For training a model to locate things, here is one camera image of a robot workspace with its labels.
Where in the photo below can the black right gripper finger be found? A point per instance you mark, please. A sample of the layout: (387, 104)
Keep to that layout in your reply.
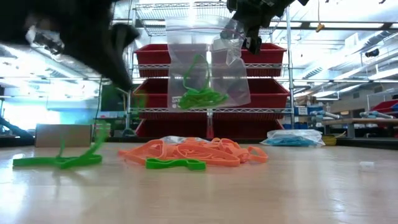
(254, 39)

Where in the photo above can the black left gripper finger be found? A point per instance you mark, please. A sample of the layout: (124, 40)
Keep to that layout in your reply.
(115, 71)

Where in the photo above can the bunch of green rubber bands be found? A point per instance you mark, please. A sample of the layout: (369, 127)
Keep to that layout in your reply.
(202, 98)

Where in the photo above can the bunch of blue rubber bands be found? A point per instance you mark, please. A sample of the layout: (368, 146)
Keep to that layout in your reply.
(289, 142)

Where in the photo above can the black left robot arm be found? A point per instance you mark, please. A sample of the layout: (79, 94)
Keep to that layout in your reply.
(18, 18)

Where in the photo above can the pale robot arm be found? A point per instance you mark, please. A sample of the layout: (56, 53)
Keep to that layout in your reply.
(326, 115)
(376, 115)

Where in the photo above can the orange rubber band tangle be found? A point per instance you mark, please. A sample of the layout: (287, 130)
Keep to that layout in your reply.
(217, 155)

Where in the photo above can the black monitor screen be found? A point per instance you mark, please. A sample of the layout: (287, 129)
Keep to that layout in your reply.
(115, 99)

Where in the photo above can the small cardboard box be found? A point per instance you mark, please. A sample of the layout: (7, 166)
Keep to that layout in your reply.
(62, 135)

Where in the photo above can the long ceiling light bar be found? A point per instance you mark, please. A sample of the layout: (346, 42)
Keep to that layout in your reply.
(345, 25)

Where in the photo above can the stack of blue bins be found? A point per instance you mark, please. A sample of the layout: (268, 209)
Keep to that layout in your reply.
(295, 126)

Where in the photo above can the wooden bench with grey legs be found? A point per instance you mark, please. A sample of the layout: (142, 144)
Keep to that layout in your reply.
(357, 122)

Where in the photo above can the red storage bin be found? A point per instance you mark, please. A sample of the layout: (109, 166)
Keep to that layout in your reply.
(385, 105)

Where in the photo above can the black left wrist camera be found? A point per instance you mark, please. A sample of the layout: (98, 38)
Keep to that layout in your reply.
(124, 35)

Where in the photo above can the black ceiling camera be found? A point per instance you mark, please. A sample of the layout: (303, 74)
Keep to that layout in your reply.
(372, 53)

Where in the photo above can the black aluminium rig frame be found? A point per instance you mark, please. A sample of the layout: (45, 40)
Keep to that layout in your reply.
(357, 143)

